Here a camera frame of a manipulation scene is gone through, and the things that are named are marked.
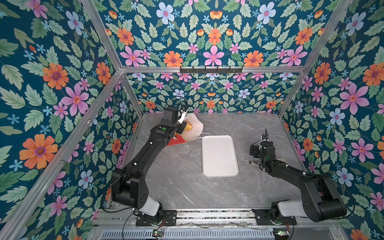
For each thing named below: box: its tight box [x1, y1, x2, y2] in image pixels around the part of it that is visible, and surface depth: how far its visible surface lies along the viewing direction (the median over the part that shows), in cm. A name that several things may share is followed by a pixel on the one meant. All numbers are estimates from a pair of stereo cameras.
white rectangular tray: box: [202, 135, 239, 178], surface depth 98 cm
